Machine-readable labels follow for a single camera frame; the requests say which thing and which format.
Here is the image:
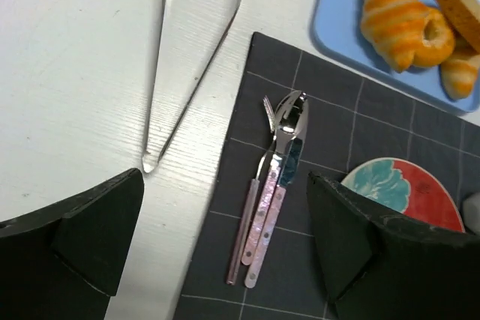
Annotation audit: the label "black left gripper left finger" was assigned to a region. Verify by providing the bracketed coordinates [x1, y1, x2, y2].
[1, 168, 144, 319]

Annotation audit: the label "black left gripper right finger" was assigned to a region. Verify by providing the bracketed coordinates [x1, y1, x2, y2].
[307, 172, 479, 319]

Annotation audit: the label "silver metal tongs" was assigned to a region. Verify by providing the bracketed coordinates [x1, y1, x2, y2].
[141, 0, 242, 175]

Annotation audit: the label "brown bread slice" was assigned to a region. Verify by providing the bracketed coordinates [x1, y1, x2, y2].
[435, 0, 479, 52]

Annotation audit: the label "red teal floral plate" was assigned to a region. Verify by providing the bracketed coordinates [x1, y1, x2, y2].
[341, 157, 465, 232]

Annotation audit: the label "white ceramic mug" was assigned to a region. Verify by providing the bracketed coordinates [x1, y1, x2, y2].
[462, 193, 480, 235]

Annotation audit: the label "dark grey checked placemat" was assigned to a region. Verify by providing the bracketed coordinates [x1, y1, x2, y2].
[173, 32, 479, 319]

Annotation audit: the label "small orange striped croissant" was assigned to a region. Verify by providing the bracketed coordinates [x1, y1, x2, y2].
[440, 34, 479, 100]

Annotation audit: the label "light blue tray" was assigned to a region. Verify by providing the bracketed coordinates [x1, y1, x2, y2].
[312, 0, 479, 113]

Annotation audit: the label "pink handled knife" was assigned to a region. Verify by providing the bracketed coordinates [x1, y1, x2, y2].
[244, 136, 305, 290]

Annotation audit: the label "pink handled fork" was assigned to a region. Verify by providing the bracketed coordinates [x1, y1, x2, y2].
[226, 95, 278, 286]

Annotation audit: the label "pink handled spoon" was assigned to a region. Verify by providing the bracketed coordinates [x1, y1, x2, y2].
[241, 91, 306, 265]

